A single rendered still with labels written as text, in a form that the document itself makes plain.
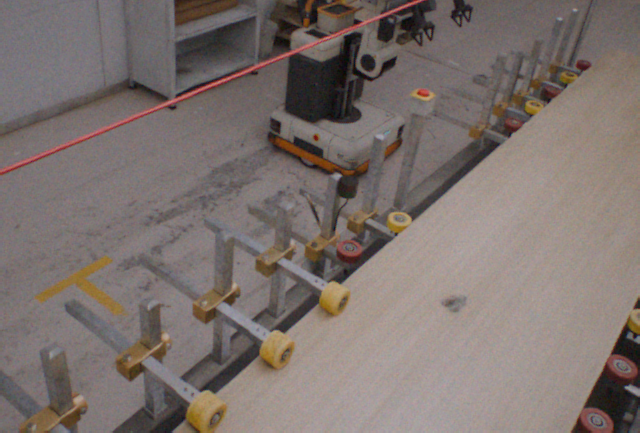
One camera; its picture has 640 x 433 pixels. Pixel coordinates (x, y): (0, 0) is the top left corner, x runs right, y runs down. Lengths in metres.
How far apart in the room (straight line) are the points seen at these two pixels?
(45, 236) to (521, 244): 2.36
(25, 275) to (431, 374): 2.18
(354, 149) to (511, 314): 2.06
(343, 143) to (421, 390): 2.37
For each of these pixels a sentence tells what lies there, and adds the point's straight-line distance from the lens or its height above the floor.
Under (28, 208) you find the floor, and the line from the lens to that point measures 3.82.
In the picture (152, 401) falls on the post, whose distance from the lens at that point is 1.82.
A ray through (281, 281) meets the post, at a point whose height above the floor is 0.85.
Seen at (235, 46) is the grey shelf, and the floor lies 0.16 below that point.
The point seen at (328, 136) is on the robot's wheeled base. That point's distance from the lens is 3.94.
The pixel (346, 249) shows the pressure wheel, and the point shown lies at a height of 0.90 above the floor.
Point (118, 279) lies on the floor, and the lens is 3.30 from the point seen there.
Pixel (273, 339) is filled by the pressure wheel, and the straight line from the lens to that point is 1.67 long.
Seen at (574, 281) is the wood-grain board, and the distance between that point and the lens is 2.23.
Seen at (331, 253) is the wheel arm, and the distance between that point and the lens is 2.12.
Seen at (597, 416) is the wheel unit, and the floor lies 0.90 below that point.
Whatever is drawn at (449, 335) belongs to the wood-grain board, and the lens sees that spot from 1.89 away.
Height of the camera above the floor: 2.21
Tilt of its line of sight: 34 degrees down
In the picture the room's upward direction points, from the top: 7 degrees clockwise
